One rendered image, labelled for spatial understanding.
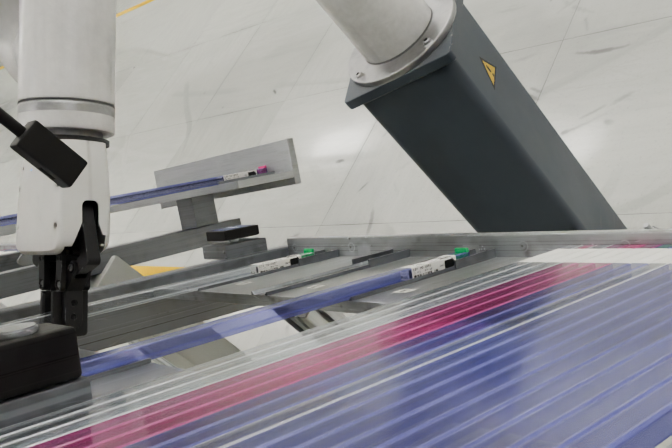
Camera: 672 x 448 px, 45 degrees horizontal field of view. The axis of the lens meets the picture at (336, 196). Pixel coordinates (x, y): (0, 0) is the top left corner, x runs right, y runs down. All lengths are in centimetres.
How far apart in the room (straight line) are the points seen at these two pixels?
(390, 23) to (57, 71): 56
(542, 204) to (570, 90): 83
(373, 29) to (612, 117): 95
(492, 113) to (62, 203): 70
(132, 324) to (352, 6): 53
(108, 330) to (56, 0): 34
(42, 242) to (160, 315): 21
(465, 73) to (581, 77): 100
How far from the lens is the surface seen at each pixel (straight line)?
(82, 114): 74
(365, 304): 64
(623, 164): 188
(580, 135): 201
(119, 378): 52
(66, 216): 72
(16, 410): 45
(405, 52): 119
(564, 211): 137
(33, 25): 77
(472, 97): 120
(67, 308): 75
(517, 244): 77
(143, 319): 90
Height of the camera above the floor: 124
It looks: 31 degrees down
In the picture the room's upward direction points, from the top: 45 degrees counter-clockwise
